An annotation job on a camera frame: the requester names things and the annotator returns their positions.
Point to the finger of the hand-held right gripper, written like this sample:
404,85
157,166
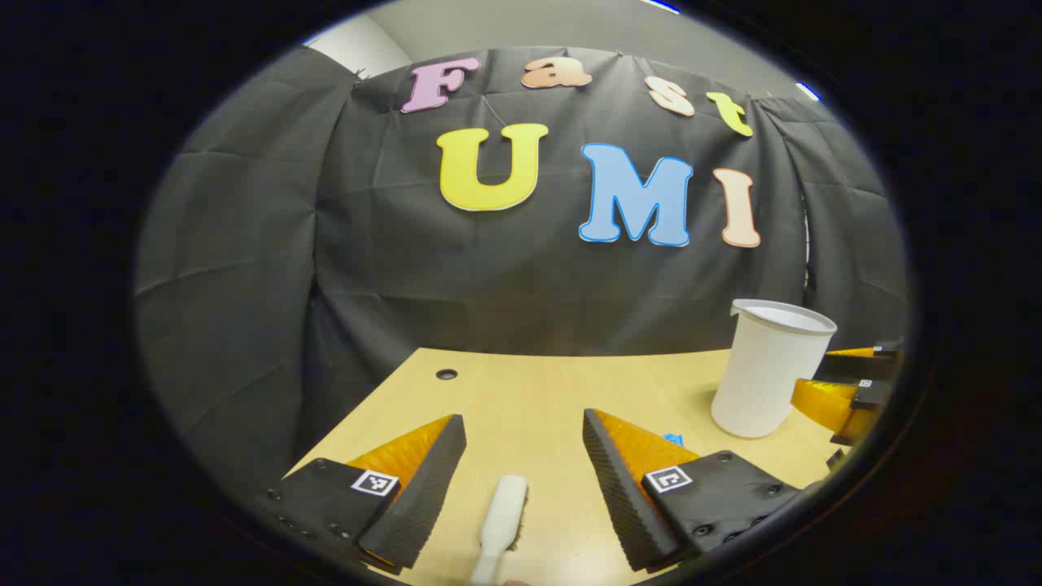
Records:
822,403
855,366

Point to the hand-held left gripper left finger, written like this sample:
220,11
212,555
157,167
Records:
423,496

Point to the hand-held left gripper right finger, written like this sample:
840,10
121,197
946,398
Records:
615,496

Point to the white ribbed garbage bin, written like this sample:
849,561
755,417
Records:
765,374

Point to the small white broom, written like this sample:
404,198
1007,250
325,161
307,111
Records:
501,513

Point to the dark blue paper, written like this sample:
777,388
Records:
673,439

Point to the wooden desktop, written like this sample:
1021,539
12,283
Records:
529,391

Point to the black backdrop cloth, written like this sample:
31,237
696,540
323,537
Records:
366,260

